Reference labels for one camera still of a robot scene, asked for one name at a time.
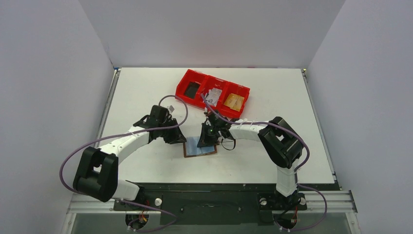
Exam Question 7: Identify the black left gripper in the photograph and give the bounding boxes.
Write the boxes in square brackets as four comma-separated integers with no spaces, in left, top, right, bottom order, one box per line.
[159,118,187,144]

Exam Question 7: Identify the brown leather card holder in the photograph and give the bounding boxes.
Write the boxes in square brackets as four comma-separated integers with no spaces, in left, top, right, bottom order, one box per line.
[183,136,217,158]

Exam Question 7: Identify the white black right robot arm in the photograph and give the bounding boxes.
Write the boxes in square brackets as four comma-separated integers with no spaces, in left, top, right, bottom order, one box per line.
[197,111,305,208]

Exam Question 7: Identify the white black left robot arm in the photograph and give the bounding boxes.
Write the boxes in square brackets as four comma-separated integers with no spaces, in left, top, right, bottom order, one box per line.
[73,105,187,210]

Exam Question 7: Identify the white grey cards in bin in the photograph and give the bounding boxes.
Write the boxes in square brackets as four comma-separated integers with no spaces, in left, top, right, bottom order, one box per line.
[205,88,222,106]

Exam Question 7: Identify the yellow card in bin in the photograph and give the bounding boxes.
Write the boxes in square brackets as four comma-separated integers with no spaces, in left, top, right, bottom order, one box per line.
[224,93,244,112]

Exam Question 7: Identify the black card in bin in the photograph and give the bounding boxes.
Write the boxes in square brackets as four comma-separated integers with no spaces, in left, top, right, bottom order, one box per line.
[184,82,200,99]

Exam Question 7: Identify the red three-compartment plastic bin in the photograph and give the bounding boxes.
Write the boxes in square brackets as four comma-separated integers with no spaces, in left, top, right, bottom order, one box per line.
[175,69,250,118]

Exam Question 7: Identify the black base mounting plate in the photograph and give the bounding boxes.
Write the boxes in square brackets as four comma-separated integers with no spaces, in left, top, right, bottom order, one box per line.
[80,182,340,226]

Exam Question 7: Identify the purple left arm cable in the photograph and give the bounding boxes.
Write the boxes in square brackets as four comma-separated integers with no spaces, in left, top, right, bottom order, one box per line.
[59,94,189,233]

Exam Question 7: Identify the aluminium front rail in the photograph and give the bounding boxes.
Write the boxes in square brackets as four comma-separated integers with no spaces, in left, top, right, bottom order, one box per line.
[68,191,357,214]

